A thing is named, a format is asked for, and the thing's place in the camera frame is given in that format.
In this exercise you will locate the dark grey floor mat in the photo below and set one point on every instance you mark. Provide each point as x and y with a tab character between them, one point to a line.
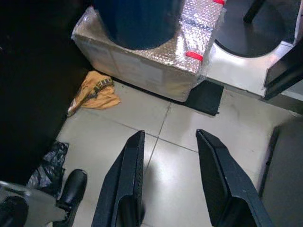
281	175

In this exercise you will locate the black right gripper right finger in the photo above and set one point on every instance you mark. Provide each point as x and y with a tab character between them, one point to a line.
225	184

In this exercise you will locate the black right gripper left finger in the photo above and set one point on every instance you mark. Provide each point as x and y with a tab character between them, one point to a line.
123	179

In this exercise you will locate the blue plastic laundry basin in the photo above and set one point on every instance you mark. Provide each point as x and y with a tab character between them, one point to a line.
139	23

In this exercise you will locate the black washing machine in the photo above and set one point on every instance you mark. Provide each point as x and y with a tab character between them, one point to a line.
30	82

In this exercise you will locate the robot black foot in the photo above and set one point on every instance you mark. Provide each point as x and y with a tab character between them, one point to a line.
72	191

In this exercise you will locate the bubble wrapped box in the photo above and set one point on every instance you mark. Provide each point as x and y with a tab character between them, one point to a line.
146	66

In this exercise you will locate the robot silver leg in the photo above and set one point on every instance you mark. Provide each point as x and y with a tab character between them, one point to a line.
23	205

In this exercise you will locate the black plastic bag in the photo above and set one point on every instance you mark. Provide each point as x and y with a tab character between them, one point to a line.
49	165

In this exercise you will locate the red tape strip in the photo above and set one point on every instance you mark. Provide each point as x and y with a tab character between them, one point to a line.
194	55
219	2

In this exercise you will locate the black sliding door frame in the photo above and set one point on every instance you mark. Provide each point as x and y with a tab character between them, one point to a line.
284	71

